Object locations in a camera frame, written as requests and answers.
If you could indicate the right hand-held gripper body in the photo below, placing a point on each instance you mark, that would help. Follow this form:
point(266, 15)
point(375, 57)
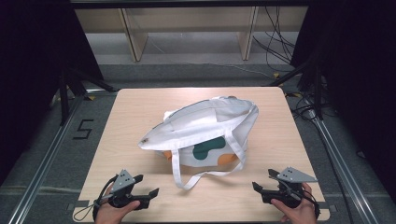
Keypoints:
point(292, 177)

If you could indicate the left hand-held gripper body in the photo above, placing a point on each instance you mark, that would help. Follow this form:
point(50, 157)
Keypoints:
point(123, 183)

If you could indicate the white tote bag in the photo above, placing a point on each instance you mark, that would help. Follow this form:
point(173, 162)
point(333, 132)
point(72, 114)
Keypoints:
point(199, 119)

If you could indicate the person's left hand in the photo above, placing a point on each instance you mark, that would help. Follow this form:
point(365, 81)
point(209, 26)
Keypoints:
point(109, 214)

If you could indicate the person's right hand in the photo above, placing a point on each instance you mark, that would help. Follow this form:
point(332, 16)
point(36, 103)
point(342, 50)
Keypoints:
point(300, 214)

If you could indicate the black metal stand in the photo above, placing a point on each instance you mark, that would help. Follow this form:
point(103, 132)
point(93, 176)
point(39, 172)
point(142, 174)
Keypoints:
point(317, 93)
point(63, 96)

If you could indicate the dark curtain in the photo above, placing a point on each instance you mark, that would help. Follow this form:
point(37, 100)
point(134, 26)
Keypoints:
point(361, 77)
point(34, 77)

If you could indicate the light wooden shelf unit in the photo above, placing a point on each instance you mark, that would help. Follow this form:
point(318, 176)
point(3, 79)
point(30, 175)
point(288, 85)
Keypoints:
point(137, 37)

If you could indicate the aluminium floor rail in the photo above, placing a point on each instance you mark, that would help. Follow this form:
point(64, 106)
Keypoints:
point(342, 165)
point(43, 168)

